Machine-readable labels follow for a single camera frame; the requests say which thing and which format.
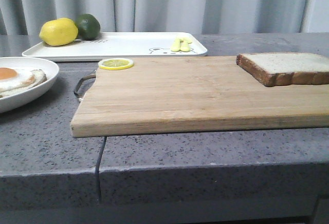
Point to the white bread slice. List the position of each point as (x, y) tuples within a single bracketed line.
[(285, 68)]

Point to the white round plate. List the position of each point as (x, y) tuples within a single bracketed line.
[(50, 69)]

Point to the white rectangular tray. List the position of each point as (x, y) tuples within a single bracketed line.
[(117, 44)]

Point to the wooden cutting board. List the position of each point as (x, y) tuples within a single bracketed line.
[(192, 94)]

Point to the pale green clip pieces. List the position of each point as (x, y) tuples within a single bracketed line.
[(181, 44)]

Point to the yellow lemon slice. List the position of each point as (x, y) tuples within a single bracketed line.
[(116, 64)]

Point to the grey curtain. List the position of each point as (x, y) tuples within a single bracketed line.
[(193, 16)]

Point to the green lime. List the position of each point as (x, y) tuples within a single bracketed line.
[(88, 27)]

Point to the whole yellow lemon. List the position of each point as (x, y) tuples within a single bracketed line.
[(61, 31)]

